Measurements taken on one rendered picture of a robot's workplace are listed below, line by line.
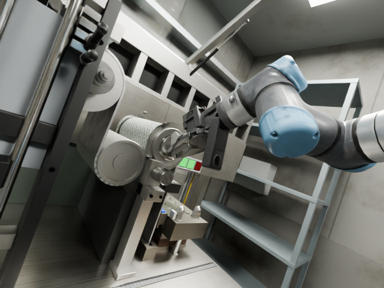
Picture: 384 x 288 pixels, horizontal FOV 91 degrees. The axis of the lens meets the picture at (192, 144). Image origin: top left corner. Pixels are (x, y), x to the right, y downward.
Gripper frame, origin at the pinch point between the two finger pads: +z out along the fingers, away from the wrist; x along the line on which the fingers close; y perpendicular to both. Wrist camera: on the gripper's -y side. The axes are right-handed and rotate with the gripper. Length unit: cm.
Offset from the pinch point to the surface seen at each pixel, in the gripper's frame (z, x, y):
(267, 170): 39, -191, 48
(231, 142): 17, -72, 37
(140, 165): 6.4, 6.4, -1.4
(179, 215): 13.3, -12.5, -12.8
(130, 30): 4, 12, 54
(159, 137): 0.1, 4.4, 5.0
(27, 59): -9.2, 34.3, 2.1
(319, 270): 32, -212, -58
